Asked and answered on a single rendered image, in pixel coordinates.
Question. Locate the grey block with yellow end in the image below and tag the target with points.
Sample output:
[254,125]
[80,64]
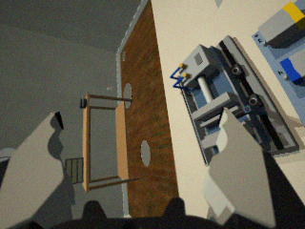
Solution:
[284,24]

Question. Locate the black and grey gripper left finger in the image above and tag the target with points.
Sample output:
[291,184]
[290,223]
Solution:
[35,189]

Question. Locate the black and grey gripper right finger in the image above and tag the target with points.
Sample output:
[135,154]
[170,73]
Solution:
[244,186]

